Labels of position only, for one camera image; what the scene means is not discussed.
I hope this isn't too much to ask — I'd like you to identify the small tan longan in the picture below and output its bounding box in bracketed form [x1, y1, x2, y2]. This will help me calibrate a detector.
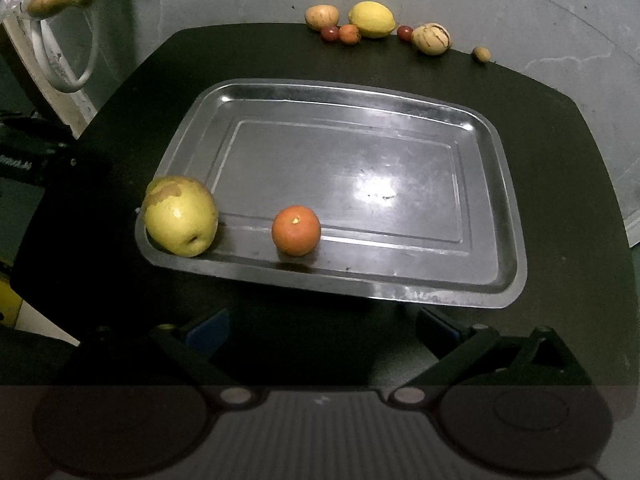
[472, 47, 491, 63]

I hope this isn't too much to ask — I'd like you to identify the silver metal tray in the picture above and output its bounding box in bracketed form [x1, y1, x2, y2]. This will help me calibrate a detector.
[136, 79, 527, 309]

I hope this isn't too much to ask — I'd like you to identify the white cable loop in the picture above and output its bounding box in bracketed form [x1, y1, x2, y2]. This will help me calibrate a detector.
[29, 6, 101, 94]

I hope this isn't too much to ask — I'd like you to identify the striped pepino melon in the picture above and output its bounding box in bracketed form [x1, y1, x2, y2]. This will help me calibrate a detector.
[411, 23, 451, 55]

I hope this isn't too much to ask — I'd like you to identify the green yellow pear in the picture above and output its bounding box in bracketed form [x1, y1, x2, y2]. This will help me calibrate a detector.
[142, 176, 218, 258]

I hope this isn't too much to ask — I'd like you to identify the dark red cherry tomato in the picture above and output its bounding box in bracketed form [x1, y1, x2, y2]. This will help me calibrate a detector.
[320, 25, 340, 42]

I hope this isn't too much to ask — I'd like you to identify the black table mat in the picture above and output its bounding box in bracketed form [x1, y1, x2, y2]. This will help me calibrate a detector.
[11, 24, 639, 386]

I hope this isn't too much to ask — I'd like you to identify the orange tangerine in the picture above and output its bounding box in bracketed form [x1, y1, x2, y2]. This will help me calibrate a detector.
[271, 205, 321, 257]

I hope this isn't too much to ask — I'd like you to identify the yellow lemon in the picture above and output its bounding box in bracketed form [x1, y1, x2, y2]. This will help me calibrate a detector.
[347, 1, 396, 38]

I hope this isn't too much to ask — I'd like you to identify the small orange persimmon fruit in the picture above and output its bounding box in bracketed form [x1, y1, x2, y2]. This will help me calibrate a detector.
[338, 24, 360, 44]

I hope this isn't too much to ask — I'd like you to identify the peach coloured round fruit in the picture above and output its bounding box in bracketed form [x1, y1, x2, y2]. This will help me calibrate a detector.
[305, 4, 340, 30]

